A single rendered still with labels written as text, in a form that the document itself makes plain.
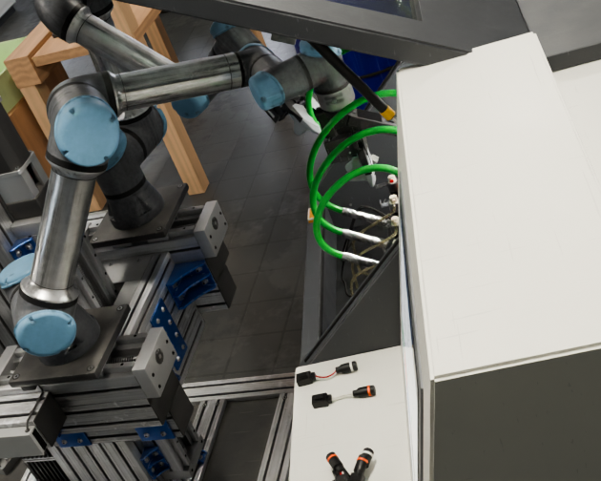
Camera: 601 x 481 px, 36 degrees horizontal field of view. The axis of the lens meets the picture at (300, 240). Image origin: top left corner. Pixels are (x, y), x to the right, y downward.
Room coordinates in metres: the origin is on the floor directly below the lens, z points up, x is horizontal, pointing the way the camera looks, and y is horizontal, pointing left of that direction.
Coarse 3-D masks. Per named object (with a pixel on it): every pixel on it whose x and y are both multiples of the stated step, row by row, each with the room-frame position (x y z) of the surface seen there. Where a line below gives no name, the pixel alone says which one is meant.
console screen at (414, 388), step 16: (400, 176) 1.19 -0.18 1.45; (400, 192) 1.18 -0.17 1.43; (400, 208) 1.17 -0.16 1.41; (400, 224) 1.20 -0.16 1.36; (416, 320) 0.87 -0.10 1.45; (416, 336) 0.84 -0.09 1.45; (416, 352) 0.82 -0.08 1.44; (416, 368) 0.82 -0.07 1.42; (416, 384) 0.81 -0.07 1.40; (416, 400) 0.81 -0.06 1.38; (416, 416) 0.81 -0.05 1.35; (416, 432) 0.81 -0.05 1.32; (416, 448) 0.82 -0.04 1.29; (416, 464) 0.82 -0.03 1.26; (416, 480) 0.82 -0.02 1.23
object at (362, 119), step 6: (348, 114) 1.70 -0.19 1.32; (354, 114) 1.70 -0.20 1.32; (360, 114) 1.70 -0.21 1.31; (366, 114) 1.70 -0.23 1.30; (372, 114) 1.71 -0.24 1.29; (378, 114) 1.71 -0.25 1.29; (348, 120) 1.69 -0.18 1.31; (354, 120) 1.68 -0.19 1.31; (360, 120) 1.68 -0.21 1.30; (366, 120) 1.68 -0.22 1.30; (372, 120) 1.68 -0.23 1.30; (378, 120) 1.68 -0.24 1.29; (384, 120) 1.68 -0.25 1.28; (390, 120) 1.68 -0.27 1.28; (354, 126) 1.68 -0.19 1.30; (360, 126) 1.68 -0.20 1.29; (366, 126) 1.68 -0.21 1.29; (372, 126) 1.68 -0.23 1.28; (396, 126) 1.67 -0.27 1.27
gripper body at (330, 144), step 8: (320, 112) 1.73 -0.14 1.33; (328, 112) 1.69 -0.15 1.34; (336, 112) 1.68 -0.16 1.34; (320, 120) 1.72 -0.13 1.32; (328, 120) 1.70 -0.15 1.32; (344, 120) 1.69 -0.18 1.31; (336, 128) 1.70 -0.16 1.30; (344, 128) 1.70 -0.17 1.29; (352, 128) 1.69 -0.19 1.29; (328, 136) 1.71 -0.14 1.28; (336, 136) 1.70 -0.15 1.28; (344, 136) 1.68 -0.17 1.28; (328, 144) 1.69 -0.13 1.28; (336, 144) 1.68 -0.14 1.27; (352, 144) 1.68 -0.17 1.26; (328, 152) 1.69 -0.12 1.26; (344, 152) 1.69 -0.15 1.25; (352, 152) 1.68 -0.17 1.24; (336, 160) 1.69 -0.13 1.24; (344, 160) 1.68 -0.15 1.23
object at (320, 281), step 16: (320, 224) 1.92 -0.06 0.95; (336, 240) 2.01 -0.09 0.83; (320, 256) 1.79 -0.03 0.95; (320, 272) 1.73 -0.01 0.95; (304, 288) 1.70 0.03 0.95; (320, 288) 1.68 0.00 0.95; (304, 304) 1.64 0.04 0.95; (320, 304) 1.62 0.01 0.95; (304, 320) 1.59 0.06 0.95; (320, 320) 1.57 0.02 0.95; (304, 336) 1.53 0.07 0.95; (320, 336) 1.52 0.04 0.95; (304, 352) 1.48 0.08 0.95
